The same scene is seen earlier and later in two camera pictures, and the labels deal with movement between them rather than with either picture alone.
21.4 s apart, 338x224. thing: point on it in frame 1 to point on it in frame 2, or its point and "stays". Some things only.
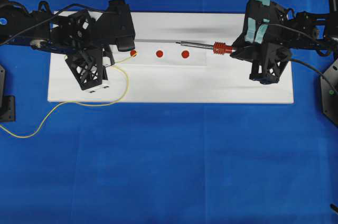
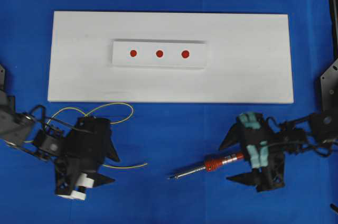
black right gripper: x=267 y=38 to x=263 y=148
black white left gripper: x=87 y=59 to x=77 y=155
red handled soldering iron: x=218 y=48 to x=210 y=166
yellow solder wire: x=125 y=58 to x=115 y=122
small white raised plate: x=162 y=53 stays
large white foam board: x=178 y=57 stays
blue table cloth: x=165 y=162 stays
